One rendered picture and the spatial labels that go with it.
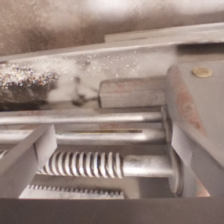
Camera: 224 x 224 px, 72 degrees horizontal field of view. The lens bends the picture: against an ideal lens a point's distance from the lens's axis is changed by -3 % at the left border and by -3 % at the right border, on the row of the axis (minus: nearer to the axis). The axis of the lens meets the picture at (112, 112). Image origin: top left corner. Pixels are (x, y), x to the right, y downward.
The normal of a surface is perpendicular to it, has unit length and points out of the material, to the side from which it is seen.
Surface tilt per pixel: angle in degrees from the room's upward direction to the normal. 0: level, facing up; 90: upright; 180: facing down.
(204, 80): 90
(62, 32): 0
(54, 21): 0
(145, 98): 0
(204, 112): 90
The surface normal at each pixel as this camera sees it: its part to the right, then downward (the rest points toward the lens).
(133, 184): -0.14, -0.76
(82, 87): -0.12, 0.65
